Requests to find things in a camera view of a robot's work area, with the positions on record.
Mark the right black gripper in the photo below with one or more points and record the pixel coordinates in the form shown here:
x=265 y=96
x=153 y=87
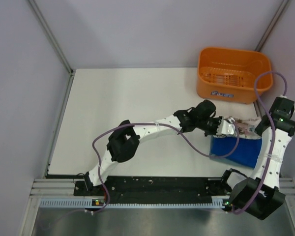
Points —
x=259 y=129

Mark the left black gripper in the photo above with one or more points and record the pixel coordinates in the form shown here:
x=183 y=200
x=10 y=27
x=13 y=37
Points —
x=217 y=120

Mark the white floral t shirt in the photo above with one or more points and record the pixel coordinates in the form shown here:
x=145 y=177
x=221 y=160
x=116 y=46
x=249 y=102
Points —
x=246 y=127

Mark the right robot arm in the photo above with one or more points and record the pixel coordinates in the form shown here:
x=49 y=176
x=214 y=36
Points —
x=259 y=194

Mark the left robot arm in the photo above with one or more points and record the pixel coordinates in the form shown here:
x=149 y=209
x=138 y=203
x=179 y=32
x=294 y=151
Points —
x=125 y=139

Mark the orange plastic basket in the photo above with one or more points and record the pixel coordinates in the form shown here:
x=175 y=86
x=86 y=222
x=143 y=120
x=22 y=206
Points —
x=229 y=74

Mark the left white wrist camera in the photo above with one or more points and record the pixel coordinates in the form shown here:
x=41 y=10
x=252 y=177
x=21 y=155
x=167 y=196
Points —
x=227 y=128

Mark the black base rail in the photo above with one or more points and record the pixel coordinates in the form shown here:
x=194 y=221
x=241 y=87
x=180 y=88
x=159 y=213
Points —
x=157 y=190

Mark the right aluminium corner post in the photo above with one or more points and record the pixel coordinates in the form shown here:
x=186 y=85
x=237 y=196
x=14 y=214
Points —
x=282 y=8

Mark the aluminium corner post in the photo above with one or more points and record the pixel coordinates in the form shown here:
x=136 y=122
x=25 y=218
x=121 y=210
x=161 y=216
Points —
x=49 y=35
x=282 y=8

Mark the left aluminium corner post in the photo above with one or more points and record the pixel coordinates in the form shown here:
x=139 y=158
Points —
x=49 y=35

